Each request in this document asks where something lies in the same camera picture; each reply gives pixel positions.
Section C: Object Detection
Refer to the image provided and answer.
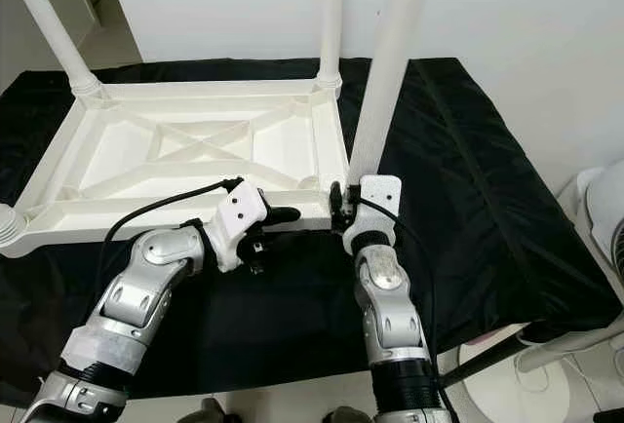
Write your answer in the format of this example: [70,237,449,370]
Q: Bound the white plastic table top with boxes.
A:
[0,77,352,258]

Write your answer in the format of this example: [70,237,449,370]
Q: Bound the black table cloth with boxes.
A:
[0,56,624,409]

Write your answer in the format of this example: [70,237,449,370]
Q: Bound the grey left robot foot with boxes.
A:
[185,399,235,423]

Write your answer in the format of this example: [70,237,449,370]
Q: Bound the grey robot foot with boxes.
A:
[327,405,371,423]
[185,399,235,423]

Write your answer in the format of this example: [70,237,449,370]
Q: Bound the grey right robot foot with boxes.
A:
[327,405,371,423]

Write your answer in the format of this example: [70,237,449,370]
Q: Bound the pink under cloth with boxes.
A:
[456,324,526,348]

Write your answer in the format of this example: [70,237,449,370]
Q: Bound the black metal table leg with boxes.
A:
[439,330,537,390]

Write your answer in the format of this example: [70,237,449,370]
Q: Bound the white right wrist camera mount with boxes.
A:
[341,175,403,247]

